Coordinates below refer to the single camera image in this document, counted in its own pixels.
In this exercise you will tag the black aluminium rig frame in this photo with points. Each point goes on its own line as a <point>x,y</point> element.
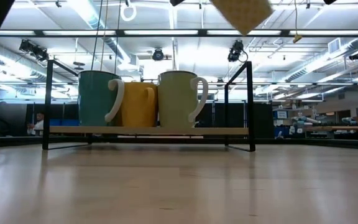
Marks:
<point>291,142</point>

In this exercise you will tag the black hanging ceiling camera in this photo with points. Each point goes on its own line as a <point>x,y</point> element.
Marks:
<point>235,49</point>

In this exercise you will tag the white mug yellow pattern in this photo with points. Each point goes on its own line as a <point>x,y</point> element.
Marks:
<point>244,14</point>

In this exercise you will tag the wooden background table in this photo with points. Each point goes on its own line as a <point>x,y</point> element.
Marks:
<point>337,127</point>

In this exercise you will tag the blue storage bins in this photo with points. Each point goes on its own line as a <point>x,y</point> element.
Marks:
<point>64,122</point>

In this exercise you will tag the black ceiling spotlight cluster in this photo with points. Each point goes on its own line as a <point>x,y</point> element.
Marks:
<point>34,50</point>

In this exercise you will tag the wooden shelf black metal frame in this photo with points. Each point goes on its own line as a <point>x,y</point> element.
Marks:
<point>148,130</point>

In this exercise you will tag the person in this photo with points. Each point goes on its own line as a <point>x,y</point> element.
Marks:
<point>38,126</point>

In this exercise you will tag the black partition wall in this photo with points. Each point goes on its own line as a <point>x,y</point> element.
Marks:
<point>263,121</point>

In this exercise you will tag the plain yellow mug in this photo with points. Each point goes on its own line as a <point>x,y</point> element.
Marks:
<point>135,105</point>

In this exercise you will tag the black ceiling mounted device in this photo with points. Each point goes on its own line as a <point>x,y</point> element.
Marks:
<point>356,56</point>

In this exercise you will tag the round black ceiling device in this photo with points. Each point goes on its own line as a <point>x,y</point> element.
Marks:
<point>158,54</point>

